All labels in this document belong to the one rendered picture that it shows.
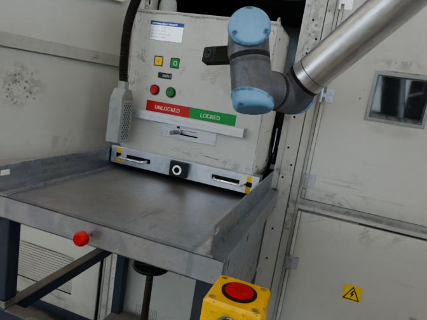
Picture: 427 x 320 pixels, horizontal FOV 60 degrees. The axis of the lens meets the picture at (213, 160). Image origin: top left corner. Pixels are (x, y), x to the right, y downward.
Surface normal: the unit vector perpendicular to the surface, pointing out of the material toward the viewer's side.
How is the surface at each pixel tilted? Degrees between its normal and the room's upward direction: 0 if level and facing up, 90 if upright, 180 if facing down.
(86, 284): 90
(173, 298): 90
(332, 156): 90
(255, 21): 70
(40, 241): 90
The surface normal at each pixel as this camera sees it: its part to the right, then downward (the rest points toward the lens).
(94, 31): 0.79, 0.23
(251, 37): -0.03, -0.18
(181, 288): -0.32, 0.13
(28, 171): 0.93, 0.20
